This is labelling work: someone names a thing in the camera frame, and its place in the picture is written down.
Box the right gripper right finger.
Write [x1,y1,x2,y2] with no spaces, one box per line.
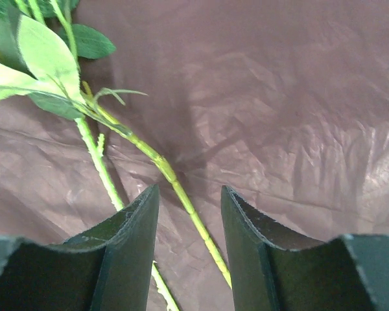
[221,186,389,310]

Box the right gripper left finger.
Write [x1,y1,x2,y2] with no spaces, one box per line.
[0,185,159,311]

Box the small pink peony stem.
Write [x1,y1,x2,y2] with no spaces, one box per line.
[75,118,179,311]

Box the red wrapping paper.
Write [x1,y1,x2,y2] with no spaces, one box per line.
[0,1,389,310]

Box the yellow rose stem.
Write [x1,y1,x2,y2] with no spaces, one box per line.
[0,1,231,281]

